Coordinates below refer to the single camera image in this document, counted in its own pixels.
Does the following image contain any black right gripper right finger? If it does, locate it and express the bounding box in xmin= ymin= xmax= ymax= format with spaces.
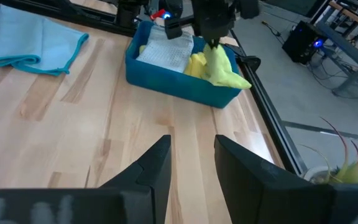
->
xmin=214 ymin=134 xmax=334 ymax=224

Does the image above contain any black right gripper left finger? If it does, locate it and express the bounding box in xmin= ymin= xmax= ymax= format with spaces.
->
xmin=99 ymin=134 xmax=172 ymax=224

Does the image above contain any lime green microfiber towel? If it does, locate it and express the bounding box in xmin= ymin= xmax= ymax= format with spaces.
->
xmin=203 ymin=43 xmax=252 ymax=90

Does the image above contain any grey microfiber towel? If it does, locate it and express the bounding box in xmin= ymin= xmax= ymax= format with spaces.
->
xmin=135 ymin=24 xmax=195 ymax=74

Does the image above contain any light blue teal-edged towel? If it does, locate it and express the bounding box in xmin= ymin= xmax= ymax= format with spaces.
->
xmin=0 ymin=4 xmax=90 ymax=77

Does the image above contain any red bar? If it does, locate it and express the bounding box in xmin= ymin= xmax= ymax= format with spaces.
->
xmin=150 ymin=8 xmax=167 ymax=21

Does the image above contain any teal plastic bin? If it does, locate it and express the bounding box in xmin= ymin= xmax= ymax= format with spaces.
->
xmin=125 ymin=20 xmax=242 ymax=109

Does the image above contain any black device with blue light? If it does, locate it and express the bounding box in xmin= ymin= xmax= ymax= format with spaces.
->
xmin=282 ymin=20 xmax=326 ymax=65

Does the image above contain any succulent in patterned pot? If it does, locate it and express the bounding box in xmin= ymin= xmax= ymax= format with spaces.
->
xmin=300 ymin=116 xmax=358 ymax=185

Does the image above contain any black floor cable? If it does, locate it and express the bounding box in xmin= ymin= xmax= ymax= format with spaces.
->
xmin=261 ymin=20 xmax=287 ymax=40

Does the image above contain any black aluminium table frame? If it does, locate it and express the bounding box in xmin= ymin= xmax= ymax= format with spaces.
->
xmin=0 ymin=0 xmax=307 ymax=177

